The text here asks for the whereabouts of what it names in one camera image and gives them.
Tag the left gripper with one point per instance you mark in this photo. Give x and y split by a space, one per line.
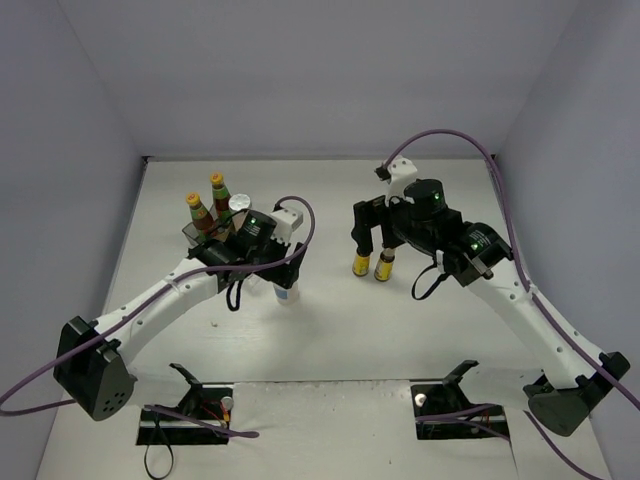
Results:
288 270

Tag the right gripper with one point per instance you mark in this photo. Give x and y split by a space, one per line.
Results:
372 216

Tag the silver-lid shaker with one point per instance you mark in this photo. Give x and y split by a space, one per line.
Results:
287 296
239 204

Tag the small yellow bottle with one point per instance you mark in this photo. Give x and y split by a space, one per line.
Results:
361 264
384 266

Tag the red sauce bottle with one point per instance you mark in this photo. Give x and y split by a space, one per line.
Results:
200 215
221 196

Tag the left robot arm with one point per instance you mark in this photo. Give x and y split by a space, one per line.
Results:
95 356

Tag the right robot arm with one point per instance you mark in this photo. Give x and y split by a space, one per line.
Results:
576 374

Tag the grey plastic bin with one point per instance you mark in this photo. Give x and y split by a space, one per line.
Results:
193 237

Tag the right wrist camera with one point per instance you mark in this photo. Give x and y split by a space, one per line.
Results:
398 174

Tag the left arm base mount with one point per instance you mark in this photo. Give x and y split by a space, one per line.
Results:
209 403

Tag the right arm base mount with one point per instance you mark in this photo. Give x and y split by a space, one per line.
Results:
442 411

